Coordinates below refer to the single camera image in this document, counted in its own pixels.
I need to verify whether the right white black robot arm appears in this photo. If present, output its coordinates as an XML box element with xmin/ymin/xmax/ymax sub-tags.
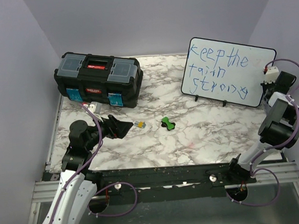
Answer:
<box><xmin>226</xmin><ymin>72</ymin><xmax>299</xmax><ymax>184</ymax></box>

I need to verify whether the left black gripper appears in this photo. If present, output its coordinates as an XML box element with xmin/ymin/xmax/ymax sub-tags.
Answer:
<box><xmin>84</xmin><ymin>111</ymin><xmax>135</xmax><ymax>151</ymax></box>

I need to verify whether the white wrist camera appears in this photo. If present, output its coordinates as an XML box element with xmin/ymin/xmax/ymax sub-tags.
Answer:
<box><xmin>263</xmin><ymin>66</ymin><xmax>279</xmax><ymax>84</ymax></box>
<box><xmin>83</xmin><ymin>102</ymin><xmax>102</xmax><ymax>114</ymax></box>

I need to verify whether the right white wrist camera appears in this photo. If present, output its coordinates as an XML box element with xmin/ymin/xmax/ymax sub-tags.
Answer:
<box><xmin>263</xmin><ymin>66</ymin><xmax>279</xmax><ymax>84</ymax></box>

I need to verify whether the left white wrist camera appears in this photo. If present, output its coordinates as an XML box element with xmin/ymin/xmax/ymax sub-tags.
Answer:
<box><xmin>83</xmin><ymin>102</ymin><xmax>102</xmax><ymax>114</ymax></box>

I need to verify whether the yellow hex key set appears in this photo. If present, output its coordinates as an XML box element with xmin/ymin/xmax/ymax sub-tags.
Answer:
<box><xmin>134</xmin><ymin>121</ymin><xmax>146</xmax><ymax>128</ymax></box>

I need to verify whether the aluminium extrusion frame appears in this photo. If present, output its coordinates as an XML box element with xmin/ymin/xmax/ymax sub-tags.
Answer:
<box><xmin>10</xmin><ymin>43</ymin><xmax>299</xmax><ymax>224</ymax></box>

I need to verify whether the black plastic toolbox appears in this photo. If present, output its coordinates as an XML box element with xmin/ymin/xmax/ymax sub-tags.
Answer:
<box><xmin>54</xmin><ymin>52</ymin><xmax>143</xmax><ymax>108</ymax></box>

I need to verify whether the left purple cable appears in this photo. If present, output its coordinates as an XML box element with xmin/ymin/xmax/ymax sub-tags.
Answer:
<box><xmin>78</xmin><ymin>99</ymin><xmax>140</xmax><ymax>219</ymax></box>

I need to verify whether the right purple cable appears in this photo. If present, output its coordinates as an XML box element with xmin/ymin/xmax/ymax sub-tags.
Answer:
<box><xmin>217</xmin><ymin>57</ymin><xmax>299</xmax><ymax>209</ymax></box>

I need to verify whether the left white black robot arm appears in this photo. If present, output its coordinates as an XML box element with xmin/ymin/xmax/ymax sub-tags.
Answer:
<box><xmin>42</xmin><ymin>115</ymin><xmax>133</xmax><ymax>224</ymax></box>

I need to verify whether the white dry-erase whiteboard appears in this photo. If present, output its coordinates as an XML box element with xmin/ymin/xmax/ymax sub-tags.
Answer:
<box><xmin>181</xmin><ymin>37</ymin><xmax>277</xmax><ymax>107</ymax></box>

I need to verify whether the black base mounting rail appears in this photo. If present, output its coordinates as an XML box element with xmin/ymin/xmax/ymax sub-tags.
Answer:
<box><xmin>41</xmin><ymin>154</ymin><xmax>292</xmax><ymax>210</ymax></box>

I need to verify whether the green black whiteboard eraser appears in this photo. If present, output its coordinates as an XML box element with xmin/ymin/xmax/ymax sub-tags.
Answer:
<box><xmin>161</xmin><ymin>117</ymin><xmax>176</xmax><ymax>130</ymax></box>

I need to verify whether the purple cable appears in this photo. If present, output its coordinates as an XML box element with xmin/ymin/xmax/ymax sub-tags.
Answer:
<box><xmin>78</xmin><ymin>99</ymin><xmax>140</xmax><ymax>219</ymax></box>
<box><xmin>217</xmin><ymin>57</ymin><xmax>299</xmax><ymax>209</ymax></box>

